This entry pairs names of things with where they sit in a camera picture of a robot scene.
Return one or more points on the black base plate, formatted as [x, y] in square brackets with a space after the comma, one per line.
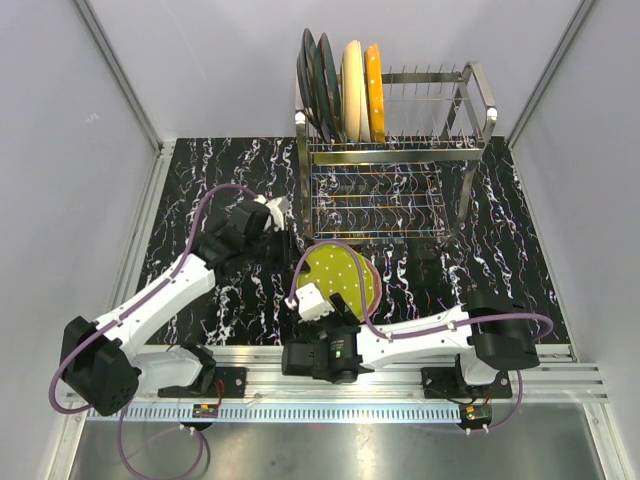
[230, 382]
[445, 383]

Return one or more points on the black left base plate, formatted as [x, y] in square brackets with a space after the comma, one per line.
[230, 382]

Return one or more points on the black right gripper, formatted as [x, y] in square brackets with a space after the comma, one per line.
[348, 318]

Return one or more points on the slotted cable duct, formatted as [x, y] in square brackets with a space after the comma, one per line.
[405, 413]

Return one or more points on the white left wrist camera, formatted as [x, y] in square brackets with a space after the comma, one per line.
[278, 208]

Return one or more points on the aluminium front rail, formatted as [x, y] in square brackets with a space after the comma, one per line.
[558, 376]

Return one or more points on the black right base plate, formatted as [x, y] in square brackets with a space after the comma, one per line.
[445, 383]

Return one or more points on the dark striped rim plate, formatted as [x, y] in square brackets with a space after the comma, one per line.
[305, 77]

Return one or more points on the yellow plate with drawing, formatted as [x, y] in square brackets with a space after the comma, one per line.
[351, 96]

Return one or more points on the blue glazed plate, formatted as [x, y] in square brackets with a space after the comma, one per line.
[327, 92]

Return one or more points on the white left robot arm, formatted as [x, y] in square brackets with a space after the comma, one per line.
[103, 361]

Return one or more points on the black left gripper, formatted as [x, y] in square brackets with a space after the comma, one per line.
[290, 251]

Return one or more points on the pink bottom plate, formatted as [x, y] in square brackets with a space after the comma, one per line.
[377, 288]

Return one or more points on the yellow wavy plate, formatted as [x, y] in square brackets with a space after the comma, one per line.
[332, 269]

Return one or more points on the orange polka dot plate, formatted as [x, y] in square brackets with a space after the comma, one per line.
[375, 93]

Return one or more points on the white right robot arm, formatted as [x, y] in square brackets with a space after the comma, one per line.
[486, 334]

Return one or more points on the cream plate with bear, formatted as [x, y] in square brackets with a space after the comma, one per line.
[364, 135]

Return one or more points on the steel wire dish rack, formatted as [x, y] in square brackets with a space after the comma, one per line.
[417, 183]

